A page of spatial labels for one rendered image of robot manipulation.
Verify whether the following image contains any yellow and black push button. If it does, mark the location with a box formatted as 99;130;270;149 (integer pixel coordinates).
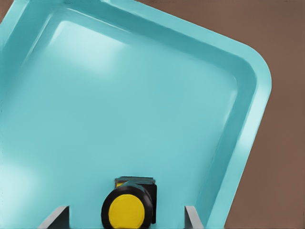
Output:
101;176;158;229

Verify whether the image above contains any pale blue-green tray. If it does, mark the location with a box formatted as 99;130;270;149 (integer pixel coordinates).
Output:
0;0;273;229

